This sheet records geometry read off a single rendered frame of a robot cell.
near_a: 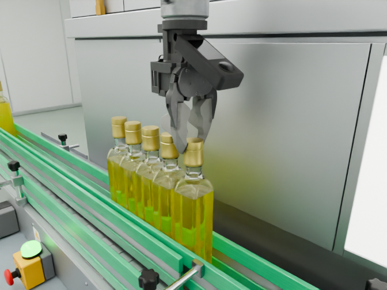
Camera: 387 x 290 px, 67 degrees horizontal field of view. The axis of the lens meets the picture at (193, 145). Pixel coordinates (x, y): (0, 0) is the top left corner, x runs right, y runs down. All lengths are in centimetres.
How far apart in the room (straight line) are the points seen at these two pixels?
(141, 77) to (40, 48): 583
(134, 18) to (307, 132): 51
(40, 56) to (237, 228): 615
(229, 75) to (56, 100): 643
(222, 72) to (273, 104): 16
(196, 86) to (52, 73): 628
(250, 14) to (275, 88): 14
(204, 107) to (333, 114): 20
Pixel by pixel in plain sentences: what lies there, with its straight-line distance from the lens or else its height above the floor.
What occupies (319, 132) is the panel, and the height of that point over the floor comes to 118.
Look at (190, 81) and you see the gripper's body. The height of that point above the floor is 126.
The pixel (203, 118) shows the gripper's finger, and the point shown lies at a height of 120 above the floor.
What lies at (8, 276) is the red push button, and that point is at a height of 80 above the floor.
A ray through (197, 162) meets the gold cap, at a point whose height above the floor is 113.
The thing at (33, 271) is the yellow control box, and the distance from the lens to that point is 86.
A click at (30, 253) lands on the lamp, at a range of 85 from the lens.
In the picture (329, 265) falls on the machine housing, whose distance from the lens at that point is 64.
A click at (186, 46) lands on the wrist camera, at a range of 46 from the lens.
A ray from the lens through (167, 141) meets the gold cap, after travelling 53.
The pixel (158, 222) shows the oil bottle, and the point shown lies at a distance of 61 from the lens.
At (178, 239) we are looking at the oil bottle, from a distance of 59.
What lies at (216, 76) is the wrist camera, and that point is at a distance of 41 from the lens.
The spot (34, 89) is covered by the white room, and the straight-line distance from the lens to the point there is 661.
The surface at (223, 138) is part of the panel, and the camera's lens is 62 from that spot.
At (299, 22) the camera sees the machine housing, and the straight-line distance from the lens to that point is 53.
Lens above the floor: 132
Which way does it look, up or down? 19 degrees down
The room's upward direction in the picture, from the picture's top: straight up
